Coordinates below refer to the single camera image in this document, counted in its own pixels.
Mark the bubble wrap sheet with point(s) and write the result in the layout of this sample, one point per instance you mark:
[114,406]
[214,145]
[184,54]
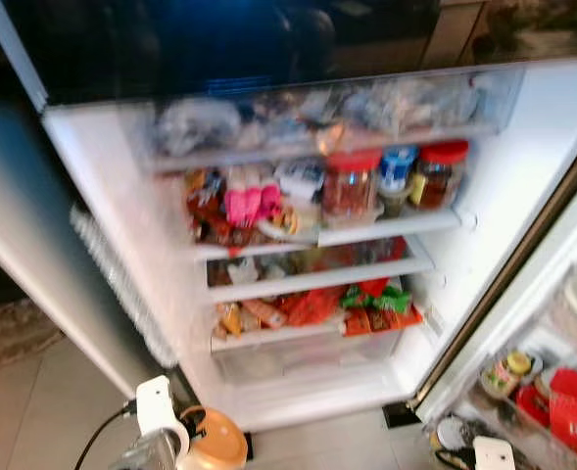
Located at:
[121,289]

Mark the green snack packet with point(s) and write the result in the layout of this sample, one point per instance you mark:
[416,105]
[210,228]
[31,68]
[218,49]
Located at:
[378,298]

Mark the red lid jar orange contents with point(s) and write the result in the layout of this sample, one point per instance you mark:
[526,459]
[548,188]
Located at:
[352,191]

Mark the round metal can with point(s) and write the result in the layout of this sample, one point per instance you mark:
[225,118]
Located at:
[449,433]

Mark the orange lidded plastic container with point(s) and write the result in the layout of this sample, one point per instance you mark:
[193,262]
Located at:
[219,441]

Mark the beige woven rug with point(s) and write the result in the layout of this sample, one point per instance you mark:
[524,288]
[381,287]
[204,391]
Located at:
[14,338]

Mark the white fridge door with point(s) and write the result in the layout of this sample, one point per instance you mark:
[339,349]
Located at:
[538,269]

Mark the red lid jar dark contents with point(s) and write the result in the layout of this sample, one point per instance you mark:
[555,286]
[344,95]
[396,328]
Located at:
[440,176]

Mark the orange snack packet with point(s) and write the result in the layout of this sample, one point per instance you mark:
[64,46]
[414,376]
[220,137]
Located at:
[315,305]

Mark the white lid tub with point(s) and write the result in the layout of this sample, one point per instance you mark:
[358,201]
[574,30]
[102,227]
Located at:
[300,184]

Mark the pink snack packet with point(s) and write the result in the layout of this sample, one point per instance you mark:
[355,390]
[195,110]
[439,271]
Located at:
[249,204]

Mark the yellow lid jar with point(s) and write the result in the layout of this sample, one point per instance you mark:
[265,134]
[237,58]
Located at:
[504,374]

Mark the glass fridge shelf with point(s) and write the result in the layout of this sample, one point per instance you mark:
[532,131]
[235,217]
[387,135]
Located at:
[317,282]
[386,227]

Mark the black and white fridge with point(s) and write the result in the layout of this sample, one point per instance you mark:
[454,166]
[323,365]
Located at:
[523,176]

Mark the silver left arm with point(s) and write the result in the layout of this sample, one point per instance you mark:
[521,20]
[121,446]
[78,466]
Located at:
[151,452]

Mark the clear chiller drawer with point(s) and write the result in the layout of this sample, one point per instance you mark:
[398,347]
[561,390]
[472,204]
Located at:
[347,113]

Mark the clear crisper drawer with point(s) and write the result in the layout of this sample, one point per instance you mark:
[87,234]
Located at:
[308,354]

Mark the blue lid jar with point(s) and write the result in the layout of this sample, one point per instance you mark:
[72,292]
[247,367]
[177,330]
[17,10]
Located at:
[398,176]

